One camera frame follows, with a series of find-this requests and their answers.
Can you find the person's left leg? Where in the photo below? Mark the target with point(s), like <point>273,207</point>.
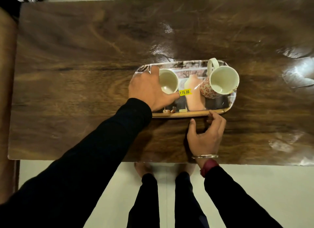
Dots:
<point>147,205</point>

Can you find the person's right leg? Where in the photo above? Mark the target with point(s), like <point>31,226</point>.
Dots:
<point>187,203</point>

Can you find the person's left thumb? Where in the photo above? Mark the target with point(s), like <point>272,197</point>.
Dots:
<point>171,98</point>

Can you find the yellow price sticker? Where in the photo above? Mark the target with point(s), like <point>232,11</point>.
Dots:
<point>185,92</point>

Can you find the person's left forearm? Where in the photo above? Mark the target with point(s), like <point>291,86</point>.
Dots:
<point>81,166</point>

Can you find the person's right thumb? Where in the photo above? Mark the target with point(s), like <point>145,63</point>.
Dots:
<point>192,128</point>

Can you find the silver bangle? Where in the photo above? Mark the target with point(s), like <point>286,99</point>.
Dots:
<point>204,156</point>

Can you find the person's left hand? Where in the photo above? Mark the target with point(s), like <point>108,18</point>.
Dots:
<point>144,90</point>

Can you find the plain cream cup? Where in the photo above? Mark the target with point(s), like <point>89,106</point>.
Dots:
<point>169,81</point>

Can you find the printed picture serving tray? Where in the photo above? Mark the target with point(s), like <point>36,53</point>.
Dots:
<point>193,105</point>

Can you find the person's leg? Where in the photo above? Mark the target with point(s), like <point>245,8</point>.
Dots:
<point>187,203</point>
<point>147,205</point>

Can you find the brown wooden furniture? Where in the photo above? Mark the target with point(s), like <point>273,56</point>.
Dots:
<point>6,100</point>

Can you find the person's right forearm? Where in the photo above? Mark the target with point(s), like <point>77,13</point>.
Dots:
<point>235,200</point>

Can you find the person's right hand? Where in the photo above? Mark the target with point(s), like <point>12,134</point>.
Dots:
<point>204,141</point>

